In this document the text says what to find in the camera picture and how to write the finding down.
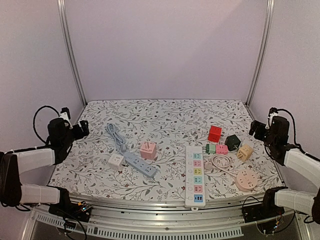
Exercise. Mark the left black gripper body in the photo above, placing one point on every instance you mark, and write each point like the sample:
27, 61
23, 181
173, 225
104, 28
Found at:
79, 134

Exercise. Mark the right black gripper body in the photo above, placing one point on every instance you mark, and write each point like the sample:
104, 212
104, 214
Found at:
257, 130

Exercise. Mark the beige cube adapter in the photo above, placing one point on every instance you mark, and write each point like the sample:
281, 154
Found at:
244, 152

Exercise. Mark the dark green cube socket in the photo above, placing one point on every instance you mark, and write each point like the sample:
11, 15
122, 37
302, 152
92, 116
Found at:
232, 142

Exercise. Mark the pink plug adapter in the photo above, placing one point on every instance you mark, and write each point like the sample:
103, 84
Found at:
221, 149

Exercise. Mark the red cube socket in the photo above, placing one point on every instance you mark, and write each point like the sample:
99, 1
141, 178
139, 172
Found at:
214, 134

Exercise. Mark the round pink socket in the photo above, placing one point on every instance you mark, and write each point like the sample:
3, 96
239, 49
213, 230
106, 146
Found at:
246, 180

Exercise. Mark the white cube adapter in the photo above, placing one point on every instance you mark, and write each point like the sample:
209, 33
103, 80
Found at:
116, 162

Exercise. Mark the green cube adapter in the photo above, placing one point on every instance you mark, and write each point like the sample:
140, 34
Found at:
210, 148

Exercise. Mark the blue power strip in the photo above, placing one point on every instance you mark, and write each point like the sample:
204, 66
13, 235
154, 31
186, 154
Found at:
140, 165

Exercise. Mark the pink cube adapter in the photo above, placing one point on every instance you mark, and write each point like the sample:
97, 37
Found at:
148, 150

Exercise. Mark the white long power strip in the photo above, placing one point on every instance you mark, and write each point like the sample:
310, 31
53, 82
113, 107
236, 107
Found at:
195, 197

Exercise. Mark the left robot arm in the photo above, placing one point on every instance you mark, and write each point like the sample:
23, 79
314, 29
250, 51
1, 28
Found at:
56, 148

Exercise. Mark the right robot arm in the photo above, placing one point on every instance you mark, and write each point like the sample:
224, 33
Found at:
301, 192

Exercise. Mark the floral tablecloth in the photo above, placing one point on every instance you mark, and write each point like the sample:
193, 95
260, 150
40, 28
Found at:
171, 125

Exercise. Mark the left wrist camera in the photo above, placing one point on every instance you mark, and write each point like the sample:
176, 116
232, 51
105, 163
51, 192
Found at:
65, 114

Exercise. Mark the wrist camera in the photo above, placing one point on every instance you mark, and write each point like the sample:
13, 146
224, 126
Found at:
65, 114
273, 112

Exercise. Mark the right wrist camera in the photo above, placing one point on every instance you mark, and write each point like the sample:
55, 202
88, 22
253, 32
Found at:
273, 112

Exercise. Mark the aluminium front rail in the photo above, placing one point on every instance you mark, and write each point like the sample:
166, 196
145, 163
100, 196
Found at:
116, 219

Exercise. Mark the left aluminium frame post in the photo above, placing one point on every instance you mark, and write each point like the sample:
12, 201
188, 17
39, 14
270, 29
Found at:
61, 6

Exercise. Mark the aluminium frame post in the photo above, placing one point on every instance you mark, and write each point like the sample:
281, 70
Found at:
61, 6
262, 51

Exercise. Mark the right aluminium frame post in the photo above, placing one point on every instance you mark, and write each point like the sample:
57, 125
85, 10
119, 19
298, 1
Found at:
262, 51

